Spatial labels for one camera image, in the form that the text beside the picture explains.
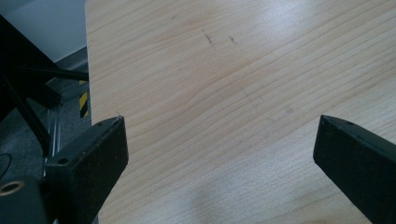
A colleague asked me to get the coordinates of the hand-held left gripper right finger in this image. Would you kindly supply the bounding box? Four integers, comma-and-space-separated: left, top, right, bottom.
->
312, 114, 396, 224

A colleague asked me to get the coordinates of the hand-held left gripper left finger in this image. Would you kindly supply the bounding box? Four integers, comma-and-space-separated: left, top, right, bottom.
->
44, 115, 130, 224

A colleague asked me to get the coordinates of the yellow black hazard tape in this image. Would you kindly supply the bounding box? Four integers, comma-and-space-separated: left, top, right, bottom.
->
78, 79, 90, 119

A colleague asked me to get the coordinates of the black metal stand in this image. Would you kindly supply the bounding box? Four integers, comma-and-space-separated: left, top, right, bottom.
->
0, 14, 90, 158

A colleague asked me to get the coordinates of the aluminium frame rail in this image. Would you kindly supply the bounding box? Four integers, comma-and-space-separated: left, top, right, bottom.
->
43, 77, 92, 166

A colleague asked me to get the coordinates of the thin black cable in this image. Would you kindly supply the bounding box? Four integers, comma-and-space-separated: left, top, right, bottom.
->
0, 152, 13, 181

